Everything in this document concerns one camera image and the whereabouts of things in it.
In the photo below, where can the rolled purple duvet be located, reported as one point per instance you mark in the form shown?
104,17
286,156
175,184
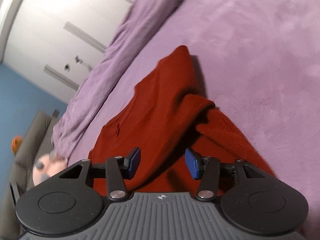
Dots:
141,22

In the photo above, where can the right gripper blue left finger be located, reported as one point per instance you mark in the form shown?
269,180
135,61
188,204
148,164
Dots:
117,170

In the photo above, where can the pink plush toy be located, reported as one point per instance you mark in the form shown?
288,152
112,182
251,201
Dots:
47,166

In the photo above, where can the white wardrobe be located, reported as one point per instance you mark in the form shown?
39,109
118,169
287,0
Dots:
56,43

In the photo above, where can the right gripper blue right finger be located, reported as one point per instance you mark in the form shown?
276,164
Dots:
207,171

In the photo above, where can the purple fleece bed sheet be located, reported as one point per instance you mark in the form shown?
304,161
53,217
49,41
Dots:
258,61

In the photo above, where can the grey padded headboard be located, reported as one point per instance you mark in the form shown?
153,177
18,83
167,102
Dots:
36,142

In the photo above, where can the orange plush toy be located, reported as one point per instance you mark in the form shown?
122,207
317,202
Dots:
16,143

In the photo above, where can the dark red knit cardigan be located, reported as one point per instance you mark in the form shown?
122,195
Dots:
167,115

